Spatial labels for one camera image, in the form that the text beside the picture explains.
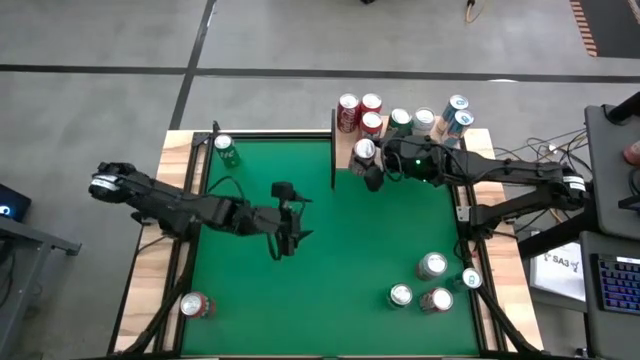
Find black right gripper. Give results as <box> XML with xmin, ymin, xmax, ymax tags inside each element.
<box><xmin>380</xmin><ymin>130</ymin><xmax>449</xmax><ymax>189</ymax></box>

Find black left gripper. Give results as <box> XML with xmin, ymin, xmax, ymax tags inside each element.
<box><xmin>259</xmin><ymin>194</ymin><xmax>315</xmax><ymax>260</ymax></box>

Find green Sprite can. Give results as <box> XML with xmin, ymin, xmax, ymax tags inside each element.
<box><xmin>387</xmin><ymin>283</ymin><xmax>414</xmax><ymax>310</ymax></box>
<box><xmin>387</xmin><ymin>107</ymin><xmax>414</xmax><ymax>136</ymax></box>
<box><xmin>213</xmin><ymin>133</ymin><xmax>243</xmax><ymax>170</ymax></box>

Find red soda can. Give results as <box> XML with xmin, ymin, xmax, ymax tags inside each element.
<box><xmin>179</xmin><ymin>291</ymin><xmax>217</xmax><ymax>320</ymax></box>
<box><xmin>349</xmin><ymin>138</ymin><xmax>378</xmax><ymax>177</ymax></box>

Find red Fanta can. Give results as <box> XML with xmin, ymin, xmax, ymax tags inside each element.
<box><xmin>359</xmin><ymin>92</ymin><xmax>384</xmax><ymax>115</ymax></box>
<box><xmin>359</xmin><ymin>110</ymin><xmax>385</xmax><ymax>141</ymax></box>

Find slim Red Bull can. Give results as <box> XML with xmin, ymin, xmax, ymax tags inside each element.
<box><xmin>452</xmin><ymin>267</ymin><xmax>484</xmax><ymax>293</ymax></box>
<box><xmin>439</xmin><ymin>94</ymin><xmax>470</xmax><ymax>126</ymax></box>
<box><xmin>442</xmin><ymin>109</ymin><xmax>476</xmax><ymax>149</ymax></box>

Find red Coca-Cola can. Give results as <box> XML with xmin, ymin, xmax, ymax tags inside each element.
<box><xmin>336</xmin><ymin>92</ymin><xmax>362</xmax><ymax>134</ymax></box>
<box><xmin>418</xmin><ymin>287</ymin><xmax>455</xmax><ymax>315</ymax></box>

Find green table mat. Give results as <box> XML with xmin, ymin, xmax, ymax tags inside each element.
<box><xmin>180</xmin><ymin>138</ymin><xmax>481</xmax><ymax>357</ymax></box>

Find white paper sign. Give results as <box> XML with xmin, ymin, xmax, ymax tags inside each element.
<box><xmin>528</xmin><ymin>243</ymin><xmax>587</xmax><ymax>303</ymax></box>

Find dark gray desk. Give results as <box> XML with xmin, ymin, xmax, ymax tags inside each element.
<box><xmin>583</xmin><ymin>103</ymin><xmax>640</xmax><ymax>240</ymax></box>
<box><xmin>579</xmin><ymin>234</ymin><xmax>640</xmax><ymax>360</ymax></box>

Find black monitor pole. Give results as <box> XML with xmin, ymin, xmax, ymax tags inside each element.
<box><xmin>602</xmin><ymin>91</ymin><xmax>640</xmax><ymax>125</ymax></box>

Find black mat with striped edge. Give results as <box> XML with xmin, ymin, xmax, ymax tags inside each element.
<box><xmin>569</xmin><ymin>0</ymin><xmax>640</xmax><ymax>59</ymax></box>

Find backlit black keyboard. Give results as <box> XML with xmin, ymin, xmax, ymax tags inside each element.
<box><xmin>591</xmin><ymin>253</ymin><xmax>640</xmax><ymax>315</ymax></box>

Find gray side table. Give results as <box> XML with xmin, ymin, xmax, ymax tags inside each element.
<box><xmin>0</xmin><ymin>217</ymin><xmax>81</xmax><ymax>360</ymax></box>

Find black device with blue light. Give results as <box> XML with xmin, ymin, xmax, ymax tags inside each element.
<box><xmin>0</xmin><ymin>183</ymin><xmax>32</xmax><ymax>224</ymax></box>

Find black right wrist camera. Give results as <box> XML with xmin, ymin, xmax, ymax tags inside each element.
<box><xmin>363</xmin><ymin>166</ymin><xmax>385</xmax><ymax>193</ymax></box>

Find wooden shelf with black frame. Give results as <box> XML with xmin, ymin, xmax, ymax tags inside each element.
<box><xmin>330</xmin><ymin>108</ymin><xmax>475</xmax><ymax>190</ymax></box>

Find black metal table frame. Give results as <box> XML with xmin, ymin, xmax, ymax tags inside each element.
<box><xmin>107</xmin><ymin>119</ymin><xmax>546</xmax><ymax>360</ymax></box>

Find tangled floor cables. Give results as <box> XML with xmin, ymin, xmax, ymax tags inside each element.
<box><xmin>492</xmin><ymin>127</ymin><xmax>589</xmax><ymax>226</ymax></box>

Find yellow cable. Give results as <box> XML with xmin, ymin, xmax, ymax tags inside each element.
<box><xmin>464</xmin><ymin>0</ymin><xmax>484</xmax><ymax>25</ymax></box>

